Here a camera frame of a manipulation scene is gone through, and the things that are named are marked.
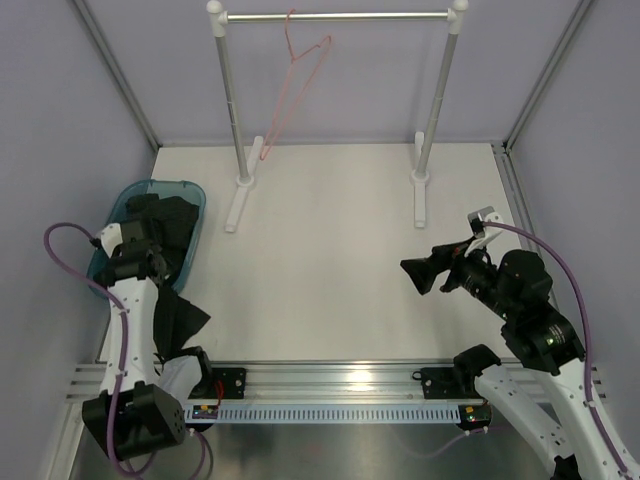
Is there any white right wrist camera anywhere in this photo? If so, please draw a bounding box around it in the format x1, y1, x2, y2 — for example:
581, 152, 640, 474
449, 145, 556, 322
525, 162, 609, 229
464, 206, 503, 257

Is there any white and silver clothes rack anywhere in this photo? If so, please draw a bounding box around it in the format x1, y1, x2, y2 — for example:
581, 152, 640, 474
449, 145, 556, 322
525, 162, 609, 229
205, 0, 470, 234

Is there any pink wire hanger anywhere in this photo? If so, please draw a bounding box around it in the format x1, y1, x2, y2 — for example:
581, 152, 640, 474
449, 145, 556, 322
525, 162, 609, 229
259, 8, 333, 161

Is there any right aluminium frame post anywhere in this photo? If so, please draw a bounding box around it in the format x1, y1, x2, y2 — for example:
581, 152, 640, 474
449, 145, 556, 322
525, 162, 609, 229
500, 0, 598, 155

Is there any black pinstriped shirt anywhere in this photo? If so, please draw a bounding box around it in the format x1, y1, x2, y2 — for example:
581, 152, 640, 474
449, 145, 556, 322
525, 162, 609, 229
126, 194, 210, 362

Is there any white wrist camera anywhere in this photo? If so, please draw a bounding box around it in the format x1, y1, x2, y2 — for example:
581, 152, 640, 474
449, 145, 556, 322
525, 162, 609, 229
90, 223, 123, 256
464, 206, 503, 257

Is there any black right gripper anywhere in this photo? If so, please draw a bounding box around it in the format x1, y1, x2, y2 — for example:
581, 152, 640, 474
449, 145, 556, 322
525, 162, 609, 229
400, 234, 517, 321

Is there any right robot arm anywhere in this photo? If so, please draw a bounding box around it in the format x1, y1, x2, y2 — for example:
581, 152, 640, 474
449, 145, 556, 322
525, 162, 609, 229
400, 242, 639, 479

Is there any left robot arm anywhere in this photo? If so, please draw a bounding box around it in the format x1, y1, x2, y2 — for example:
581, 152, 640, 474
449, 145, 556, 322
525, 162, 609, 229
82, 219, 215, 467

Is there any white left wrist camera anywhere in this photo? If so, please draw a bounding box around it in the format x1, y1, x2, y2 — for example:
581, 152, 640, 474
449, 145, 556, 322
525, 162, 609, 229
90, 223, 123, 256

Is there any teal plastic tray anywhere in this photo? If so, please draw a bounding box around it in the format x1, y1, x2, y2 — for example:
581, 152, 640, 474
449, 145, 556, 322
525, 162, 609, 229
107, 179, 206, 292

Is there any aluminium frame post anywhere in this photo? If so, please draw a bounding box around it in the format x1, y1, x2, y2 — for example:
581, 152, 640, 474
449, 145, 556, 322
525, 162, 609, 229
67, 0, 162, 153
500, 0, 598, 155

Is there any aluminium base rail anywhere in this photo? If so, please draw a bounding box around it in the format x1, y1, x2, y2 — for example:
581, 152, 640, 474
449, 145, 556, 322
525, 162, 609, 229
64, 358, 561, 407

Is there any left aluminium frame post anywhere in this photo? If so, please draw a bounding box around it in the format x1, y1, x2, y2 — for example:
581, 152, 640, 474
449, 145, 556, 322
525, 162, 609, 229
67, 0, 162, 153

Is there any white slotted cable duct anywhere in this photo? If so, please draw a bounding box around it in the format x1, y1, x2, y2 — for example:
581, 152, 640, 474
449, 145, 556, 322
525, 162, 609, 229
185, 403, 461, 425

